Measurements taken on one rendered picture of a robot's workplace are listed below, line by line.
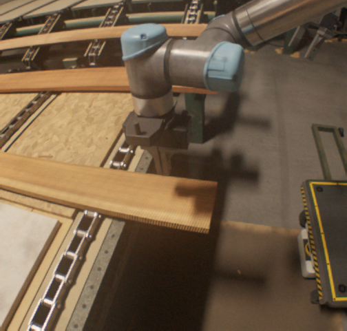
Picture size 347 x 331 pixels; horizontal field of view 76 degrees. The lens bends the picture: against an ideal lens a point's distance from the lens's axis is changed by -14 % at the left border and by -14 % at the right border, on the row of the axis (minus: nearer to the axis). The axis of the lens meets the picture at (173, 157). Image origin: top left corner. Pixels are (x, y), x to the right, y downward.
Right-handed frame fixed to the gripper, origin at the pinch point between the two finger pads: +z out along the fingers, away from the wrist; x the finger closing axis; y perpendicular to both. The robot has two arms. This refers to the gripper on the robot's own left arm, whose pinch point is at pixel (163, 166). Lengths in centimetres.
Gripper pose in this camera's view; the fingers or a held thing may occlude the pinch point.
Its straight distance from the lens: 58.9
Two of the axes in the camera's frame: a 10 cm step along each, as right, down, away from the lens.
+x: -9.7, -1.2, 2.3
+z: 0.8, 7.0, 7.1
